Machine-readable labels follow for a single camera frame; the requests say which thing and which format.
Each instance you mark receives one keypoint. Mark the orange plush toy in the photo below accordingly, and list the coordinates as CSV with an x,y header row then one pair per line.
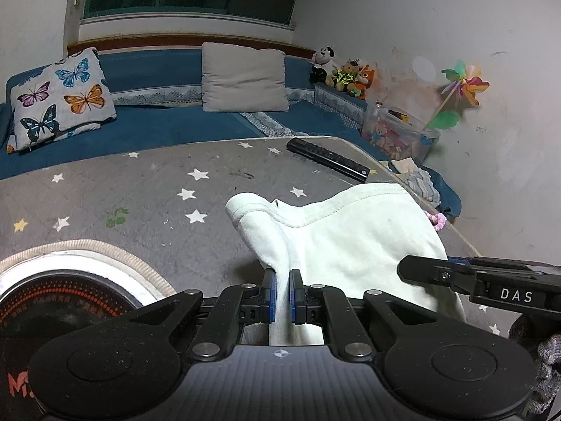
x,y
363,81

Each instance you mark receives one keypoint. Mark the colourful pinwheel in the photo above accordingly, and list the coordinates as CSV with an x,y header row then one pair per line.
x,y
464,83

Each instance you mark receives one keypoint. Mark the pale green t-shirt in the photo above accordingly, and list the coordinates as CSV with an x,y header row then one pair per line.
x,y
352,241

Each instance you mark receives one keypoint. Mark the butterfly print pillow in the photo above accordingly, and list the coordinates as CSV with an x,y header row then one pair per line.
x,y
66,98

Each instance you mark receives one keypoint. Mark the grey star tablecloth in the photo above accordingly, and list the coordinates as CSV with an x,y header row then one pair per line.
x,y
167,207

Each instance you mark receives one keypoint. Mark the black remote bar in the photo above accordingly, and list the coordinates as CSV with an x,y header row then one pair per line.
x,y
328,158

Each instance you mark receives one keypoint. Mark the folded striped cloth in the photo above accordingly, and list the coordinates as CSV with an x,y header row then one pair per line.
x,y
417,179

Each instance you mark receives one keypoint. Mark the clear plastic box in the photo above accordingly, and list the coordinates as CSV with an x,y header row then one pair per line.
x,y
397,134

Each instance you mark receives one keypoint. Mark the blue sofa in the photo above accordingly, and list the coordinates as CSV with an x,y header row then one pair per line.
x,y
157,95

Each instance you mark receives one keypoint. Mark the grey gloved right hand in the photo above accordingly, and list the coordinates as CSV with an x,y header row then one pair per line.
x,y
540,336

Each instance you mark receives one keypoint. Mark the panda plush toy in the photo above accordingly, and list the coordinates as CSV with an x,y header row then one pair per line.
x,y
322,65

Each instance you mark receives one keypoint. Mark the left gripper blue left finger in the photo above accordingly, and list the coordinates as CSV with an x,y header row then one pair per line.
x,y
223,318

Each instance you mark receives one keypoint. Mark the beige plain pillow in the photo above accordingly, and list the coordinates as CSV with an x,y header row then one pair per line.
x,y
242,79

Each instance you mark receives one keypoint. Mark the round induction cooktop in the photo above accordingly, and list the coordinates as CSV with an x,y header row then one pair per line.
x,y
58,288

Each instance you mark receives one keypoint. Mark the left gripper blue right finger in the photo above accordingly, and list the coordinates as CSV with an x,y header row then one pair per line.
x,y
330,309

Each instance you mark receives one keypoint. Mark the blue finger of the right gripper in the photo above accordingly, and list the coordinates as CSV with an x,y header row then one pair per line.
x,y
450,273

